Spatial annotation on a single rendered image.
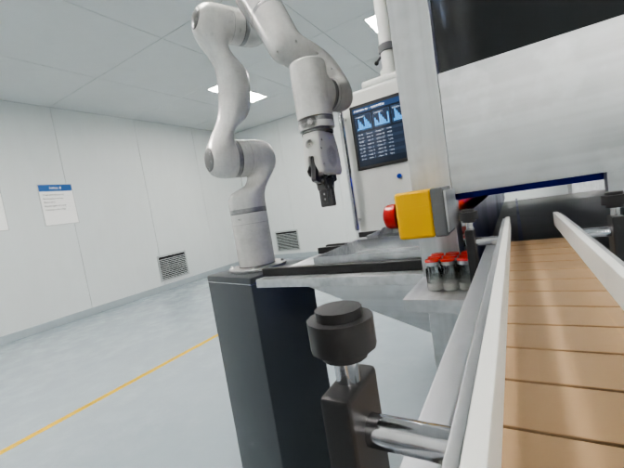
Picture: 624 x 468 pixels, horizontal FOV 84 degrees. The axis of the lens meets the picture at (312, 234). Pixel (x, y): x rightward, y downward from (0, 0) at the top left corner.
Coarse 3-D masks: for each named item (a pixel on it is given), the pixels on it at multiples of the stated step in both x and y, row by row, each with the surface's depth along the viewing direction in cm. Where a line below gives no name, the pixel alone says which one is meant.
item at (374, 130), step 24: (360, 96) 166; (384, 96) 160; (360, 120) 167; (384, 120) 161; (360, 144) 169; (384, 144) 163; (360, 168) 171; (384, 168) 165; (408, 168) 159; (360, 192) 173; (384, 192) 167; (360, 216) 175
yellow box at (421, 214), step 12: (408, 192) 52; (420, 192) 51; (432, 192) 50; (396, 204) 53; (408, 204) 52; (420, 204) 51; (432, 204) 50; (444, 204) 49; (396, 216) 53; (408, 216) 52; (420, 216) 51; (432, 216) 51; (444, 216) 50; (408, 228) 52; (420, 228) 51; (432, 228) 51; (444, 228) 50
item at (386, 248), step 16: (368, 240) 100; (384, 240) 98; (400, 240) 95; (416, 240) 93; (320, 256) 82; (336, 256) 77; (352, 256) 75; (368, 256) 73; (384, 256) 71; (400, 256) 70; (416, 256) 68
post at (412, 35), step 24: (408, 0) 56; (408, 24) 57; (432, 24) 56; (408, 48) 57; (432, 48) 55; (408, 72) 58; (432, 72) 56; (408, 96) 58; (432, 96) 56; (408, 120) 59; (432, 120) 57; (408, 144) 59; (432, 144) 57; (432, 168) 58; (432, 240) 60; (456, 240) 58; (432, 336) 62
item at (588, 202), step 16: (592, 192) 196; (512, 208) 179; (528, 208) 166; (544, 208) 155; (560, 208) 146; (576, 208) 138; (592, 208) 130; (608, 208) 123; (496, 224) 129; (512, 224) 122; (528, 224) 116; (544, 224) 111; (576, 224) 101; (592, 224) 97; (512, 240) 91; (608, 240) 74
